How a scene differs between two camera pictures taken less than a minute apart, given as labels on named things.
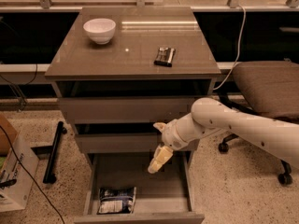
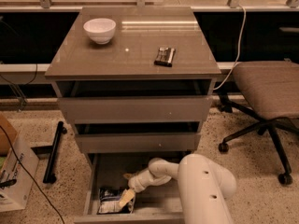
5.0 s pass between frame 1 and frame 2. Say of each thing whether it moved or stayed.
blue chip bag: stayed
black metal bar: stayed
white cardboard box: stayed
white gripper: moved
